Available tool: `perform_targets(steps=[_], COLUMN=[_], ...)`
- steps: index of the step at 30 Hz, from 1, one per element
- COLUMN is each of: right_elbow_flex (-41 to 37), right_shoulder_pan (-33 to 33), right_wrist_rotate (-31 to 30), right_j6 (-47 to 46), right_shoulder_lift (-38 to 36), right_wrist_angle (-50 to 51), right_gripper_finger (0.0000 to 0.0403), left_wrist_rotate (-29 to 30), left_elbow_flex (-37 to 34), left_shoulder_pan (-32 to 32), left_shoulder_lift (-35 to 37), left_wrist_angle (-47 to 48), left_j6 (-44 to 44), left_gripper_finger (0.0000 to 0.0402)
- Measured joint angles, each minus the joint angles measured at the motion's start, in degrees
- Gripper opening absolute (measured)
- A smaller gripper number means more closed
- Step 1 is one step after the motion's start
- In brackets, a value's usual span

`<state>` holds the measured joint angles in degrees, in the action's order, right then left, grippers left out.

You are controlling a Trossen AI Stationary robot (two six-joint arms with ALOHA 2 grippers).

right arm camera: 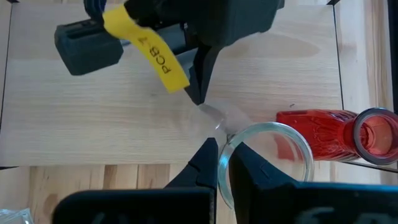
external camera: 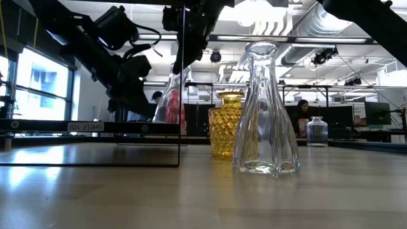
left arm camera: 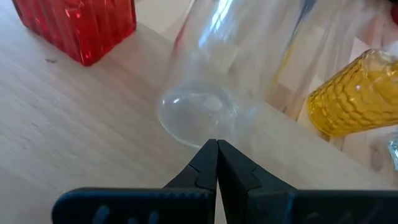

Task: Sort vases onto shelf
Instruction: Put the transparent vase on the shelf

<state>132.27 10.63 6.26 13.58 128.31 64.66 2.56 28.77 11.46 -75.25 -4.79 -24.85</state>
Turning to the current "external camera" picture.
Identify black partition screens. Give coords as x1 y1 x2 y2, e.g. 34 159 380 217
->
284 104 354 138

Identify white shelf label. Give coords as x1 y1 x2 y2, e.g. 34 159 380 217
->
67 122 105 132

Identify clear fluted glass carafe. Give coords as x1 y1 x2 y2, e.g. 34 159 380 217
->
233 39 301 176

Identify black ceiling light rail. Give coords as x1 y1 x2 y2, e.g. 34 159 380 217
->
138 33 378 45

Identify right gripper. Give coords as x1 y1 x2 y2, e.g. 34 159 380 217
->
162 0 236 74

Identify clear ribbed glass jar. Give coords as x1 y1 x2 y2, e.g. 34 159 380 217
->
306 116 329 148

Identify black desk monitor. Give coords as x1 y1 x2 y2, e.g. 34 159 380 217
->
364 101 392 125

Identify red ribbed glass vase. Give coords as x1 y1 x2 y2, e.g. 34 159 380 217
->
164 90 188 130

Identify amber hobnail glass vase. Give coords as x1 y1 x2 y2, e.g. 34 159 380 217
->
208 91 245 160

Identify clear smooth glass carafe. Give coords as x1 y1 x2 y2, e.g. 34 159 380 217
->
151 62 191 125

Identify black ceiling camera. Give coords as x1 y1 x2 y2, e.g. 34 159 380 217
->
209 50 223 64

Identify orange box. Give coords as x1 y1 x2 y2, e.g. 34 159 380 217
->
299 118 309 138

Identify silver air duct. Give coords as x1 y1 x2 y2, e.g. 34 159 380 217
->
279 1 350 66

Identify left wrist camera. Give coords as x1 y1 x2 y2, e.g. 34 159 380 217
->
94 5 138 51

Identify person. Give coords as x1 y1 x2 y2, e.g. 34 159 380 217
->
151 90 165 121
291 99 314 138

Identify wooden shelf black frame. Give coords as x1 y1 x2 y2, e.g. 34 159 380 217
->
0 0 188 169

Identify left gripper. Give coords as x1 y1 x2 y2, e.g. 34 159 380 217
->
107 55 153 119

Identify large window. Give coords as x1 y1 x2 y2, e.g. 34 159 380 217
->
0 47 74 121

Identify black track spotlight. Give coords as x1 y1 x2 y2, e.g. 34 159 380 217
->
344 77 363 87
310 46 339 67

